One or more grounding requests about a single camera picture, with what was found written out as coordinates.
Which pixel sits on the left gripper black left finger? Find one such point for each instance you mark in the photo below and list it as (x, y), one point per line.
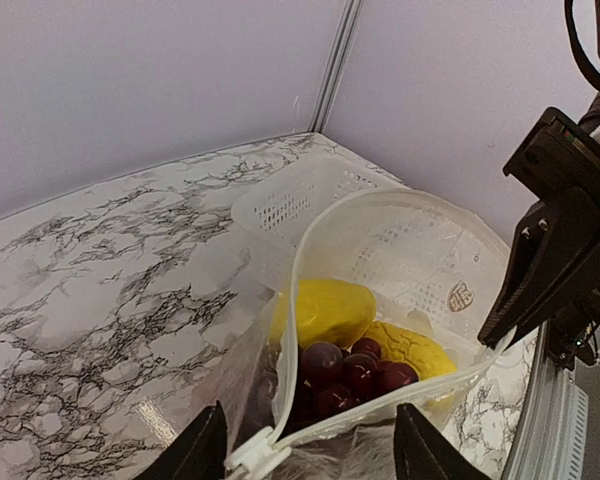
(199, 452)

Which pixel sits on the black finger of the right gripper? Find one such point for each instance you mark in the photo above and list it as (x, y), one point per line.
(553, 271)

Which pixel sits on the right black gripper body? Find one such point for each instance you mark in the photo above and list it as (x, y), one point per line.
(555, 156)

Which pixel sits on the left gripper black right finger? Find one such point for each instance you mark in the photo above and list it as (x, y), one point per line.
(421, 452)

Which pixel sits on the yellow corn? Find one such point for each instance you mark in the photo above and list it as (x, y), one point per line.
(331, 310)
(404, 357)

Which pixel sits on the purple grape bunch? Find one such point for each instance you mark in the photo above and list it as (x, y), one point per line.
(332, 380)

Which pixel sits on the white plastic basket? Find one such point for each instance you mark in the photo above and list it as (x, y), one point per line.
(339, 219)

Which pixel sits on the clear dotted zip bag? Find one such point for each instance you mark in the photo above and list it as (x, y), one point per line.
(381, 307)

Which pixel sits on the front aluminium rail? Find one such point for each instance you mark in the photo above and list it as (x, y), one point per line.
(550, 439)

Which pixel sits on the right aluminium frame post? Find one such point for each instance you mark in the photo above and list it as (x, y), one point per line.
(338, 54)

